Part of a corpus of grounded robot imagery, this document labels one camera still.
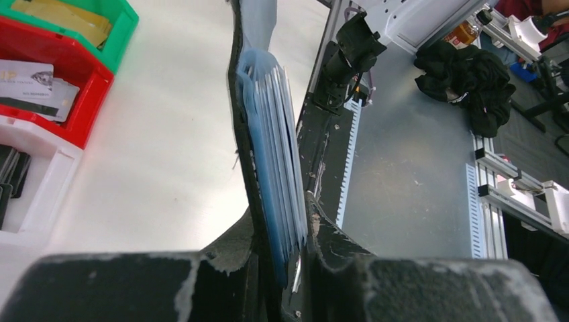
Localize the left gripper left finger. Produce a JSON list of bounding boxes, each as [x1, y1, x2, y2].
[[197, 210, 265, 321]]

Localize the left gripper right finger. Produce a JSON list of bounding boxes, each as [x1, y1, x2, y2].
[[305, 192, 370, 321]]

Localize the black leather card holder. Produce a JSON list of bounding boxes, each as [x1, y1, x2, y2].
[[234, 1, 308, 287]]

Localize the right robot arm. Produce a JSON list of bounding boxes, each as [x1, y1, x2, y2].
[[307, 0, 484, 115]]

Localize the black card stack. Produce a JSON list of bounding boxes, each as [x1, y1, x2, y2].
[[1, 144, 32, 227]]

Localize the white card stack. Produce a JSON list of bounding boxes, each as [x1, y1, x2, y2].
[[1, 59, 79, 123]]

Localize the gold card stack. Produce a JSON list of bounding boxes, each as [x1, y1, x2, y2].
[[10, 1, 112, 48]]

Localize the clear plastic bin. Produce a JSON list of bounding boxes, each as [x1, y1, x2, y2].
[[1, 116, 83, 248]]

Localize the black cloth bundle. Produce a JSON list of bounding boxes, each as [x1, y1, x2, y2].
[[414, 40, 516, 138]]

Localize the orange label plastic bottle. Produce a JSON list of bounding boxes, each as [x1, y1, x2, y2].
[[443, 9, 493, 50]]

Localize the red plastic bin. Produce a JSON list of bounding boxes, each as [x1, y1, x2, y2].
[[1, 17, 114, 149]]

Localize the green plastic bin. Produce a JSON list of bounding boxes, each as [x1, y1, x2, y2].
[[1, 0, 140, 74]]

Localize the white slotted cable duct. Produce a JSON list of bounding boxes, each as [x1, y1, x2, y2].
[[335, 100, 363, 229]]

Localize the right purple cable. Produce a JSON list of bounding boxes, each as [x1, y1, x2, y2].
[[344, 6, 376, 107]]

